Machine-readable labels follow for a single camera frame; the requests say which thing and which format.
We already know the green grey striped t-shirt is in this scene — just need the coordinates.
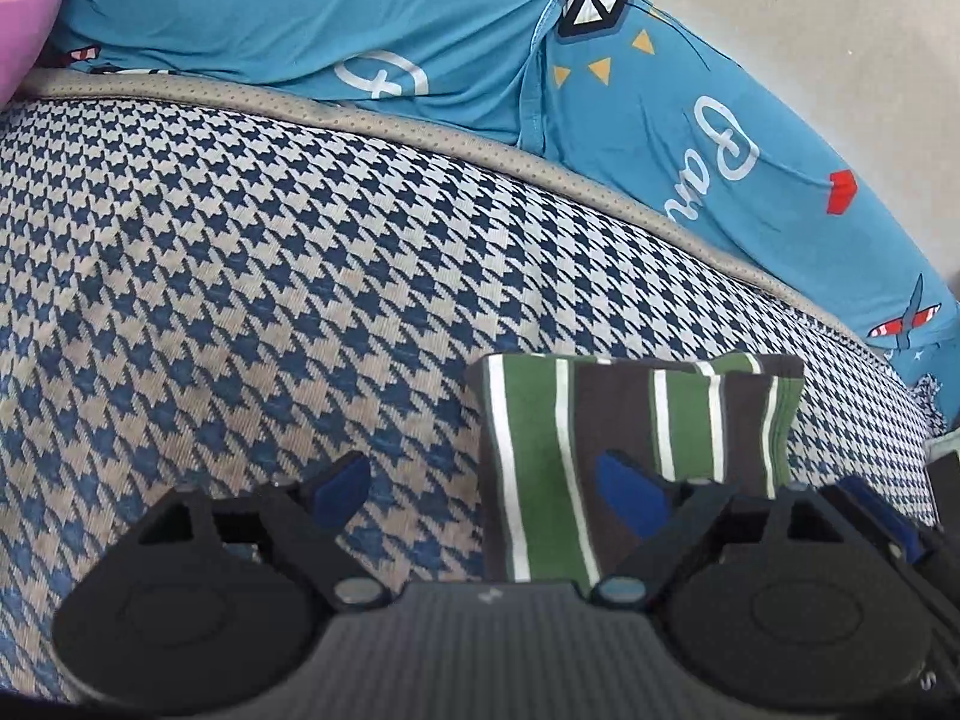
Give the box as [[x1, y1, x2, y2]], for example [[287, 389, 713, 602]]
[[467, 351, 805, 589]]

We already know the houndstooth bed sheet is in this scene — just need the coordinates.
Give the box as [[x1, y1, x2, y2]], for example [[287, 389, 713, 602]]
[[2, 70, 935, 697]]

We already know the blue printed quilt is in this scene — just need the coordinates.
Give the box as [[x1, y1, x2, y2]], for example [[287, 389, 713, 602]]
[[50, 0, 958, 431]]

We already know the pink plush toy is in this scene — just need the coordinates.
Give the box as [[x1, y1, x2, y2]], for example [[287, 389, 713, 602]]
[[0, 0, 77, 109]]

